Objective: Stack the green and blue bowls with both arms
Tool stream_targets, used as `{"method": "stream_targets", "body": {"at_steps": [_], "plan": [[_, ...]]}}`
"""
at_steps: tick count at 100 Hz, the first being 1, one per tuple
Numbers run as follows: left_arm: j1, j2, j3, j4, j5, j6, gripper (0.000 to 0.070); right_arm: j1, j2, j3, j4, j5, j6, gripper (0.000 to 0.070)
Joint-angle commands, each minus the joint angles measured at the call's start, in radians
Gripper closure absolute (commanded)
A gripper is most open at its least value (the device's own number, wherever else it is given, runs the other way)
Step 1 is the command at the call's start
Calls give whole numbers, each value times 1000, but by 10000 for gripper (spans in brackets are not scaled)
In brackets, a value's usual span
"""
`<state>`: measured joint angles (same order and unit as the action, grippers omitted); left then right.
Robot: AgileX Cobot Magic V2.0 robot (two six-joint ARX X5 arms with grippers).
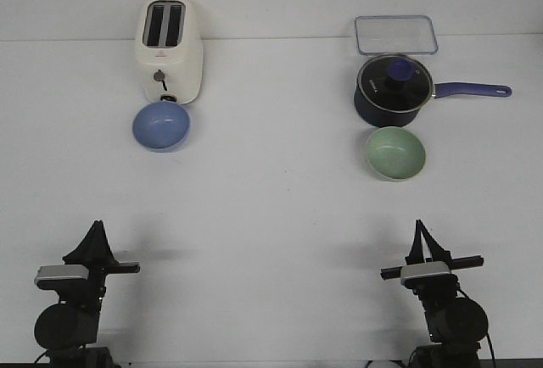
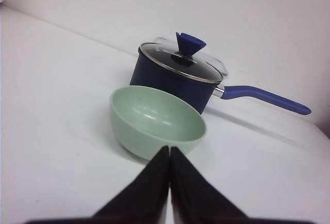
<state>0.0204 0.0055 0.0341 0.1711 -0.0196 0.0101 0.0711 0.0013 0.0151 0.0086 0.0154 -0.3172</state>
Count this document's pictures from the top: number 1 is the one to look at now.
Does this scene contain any green bowl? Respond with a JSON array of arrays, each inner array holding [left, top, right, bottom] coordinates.
[[365, 126, 427, 181]]

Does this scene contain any glass pot lid blue knob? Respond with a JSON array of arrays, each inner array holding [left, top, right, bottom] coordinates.
[[358, 54, 434, 113]]

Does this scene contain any white two-slot toaster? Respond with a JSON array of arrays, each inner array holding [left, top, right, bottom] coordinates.
[[135, 0, 204, 104]]

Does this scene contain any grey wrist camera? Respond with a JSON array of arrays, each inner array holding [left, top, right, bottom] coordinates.
[[34, 265, 89, 290], [400, 261, 451, 288]]

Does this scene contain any dark blue saucepan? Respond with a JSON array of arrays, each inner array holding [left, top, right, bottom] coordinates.
[[354, 67, 512, 127]]

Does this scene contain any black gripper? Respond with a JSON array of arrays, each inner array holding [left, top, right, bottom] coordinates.
[[380, 220, 484, 300], [59, 220, 140, 304]]

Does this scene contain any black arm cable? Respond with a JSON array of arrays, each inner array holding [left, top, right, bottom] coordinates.
[[456, 285, 497, 368]]

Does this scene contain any blue bowl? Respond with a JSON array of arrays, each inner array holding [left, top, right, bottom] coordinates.
[[132, 101, 192, 152]]

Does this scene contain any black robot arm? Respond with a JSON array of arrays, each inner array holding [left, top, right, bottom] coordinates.
[[380, 220, 489, 367], [34, 220, 140, 367]]

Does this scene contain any clear plastic container blue rim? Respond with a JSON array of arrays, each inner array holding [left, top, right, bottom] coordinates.
[[354, 15, 439, 56]]

